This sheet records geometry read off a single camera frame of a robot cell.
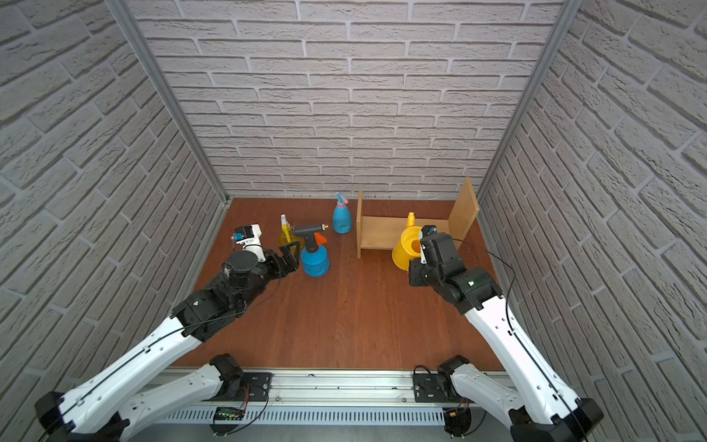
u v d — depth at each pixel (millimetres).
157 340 445
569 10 684
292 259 627
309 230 796
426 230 632
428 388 738
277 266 596
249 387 728
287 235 897
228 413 720
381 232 1041
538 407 372
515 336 418
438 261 528
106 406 398
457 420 707
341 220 1037
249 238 587
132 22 716
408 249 710
